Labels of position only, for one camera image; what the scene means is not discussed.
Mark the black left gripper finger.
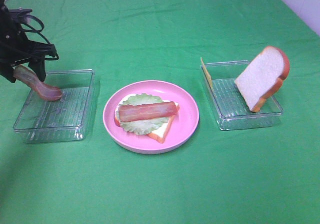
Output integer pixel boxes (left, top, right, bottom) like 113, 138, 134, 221
28, 58, 46, 81
0, 65, 16, 83

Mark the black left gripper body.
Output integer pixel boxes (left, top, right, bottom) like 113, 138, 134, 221
0, 8, 54, 66

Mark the bacon strip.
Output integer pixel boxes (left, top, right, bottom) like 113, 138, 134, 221
13, 65, 63, 101
118, 101, 179, 122

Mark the green lettuce leaf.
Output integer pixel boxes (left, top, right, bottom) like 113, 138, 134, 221
115, 93, 169, 137

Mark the bread slice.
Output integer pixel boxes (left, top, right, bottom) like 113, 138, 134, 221
114, 95, 175, 143
234, 46, 290, 112

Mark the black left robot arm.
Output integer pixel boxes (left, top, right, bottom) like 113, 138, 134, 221
0, 0, 59, 83

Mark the left clear plastic tray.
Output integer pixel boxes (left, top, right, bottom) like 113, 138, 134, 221
13, 69, 95, 143

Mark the clear plastic tray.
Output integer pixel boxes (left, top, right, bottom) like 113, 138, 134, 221
13, 69, 95, 143
200, 60, 283, 131

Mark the green tablecloth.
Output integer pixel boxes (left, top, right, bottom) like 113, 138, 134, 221
0, 0, 320, 223

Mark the pink round plate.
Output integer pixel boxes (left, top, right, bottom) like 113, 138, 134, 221
102, 80, 200, 154

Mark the yellow cheese slice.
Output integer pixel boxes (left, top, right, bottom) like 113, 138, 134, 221
200, 57, 213, 90

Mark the right clear plastic tray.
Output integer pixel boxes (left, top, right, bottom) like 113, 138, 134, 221
200, 60, 283, 131

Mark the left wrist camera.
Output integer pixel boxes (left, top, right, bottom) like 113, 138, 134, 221
8, 8, 33, 24

